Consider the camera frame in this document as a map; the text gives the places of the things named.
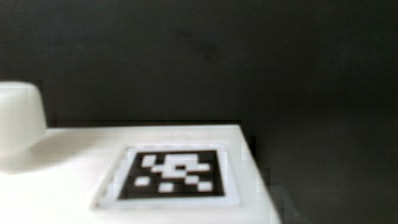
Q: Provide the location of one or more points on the white front drawer tray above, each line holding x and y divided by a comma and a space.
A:
127, 175

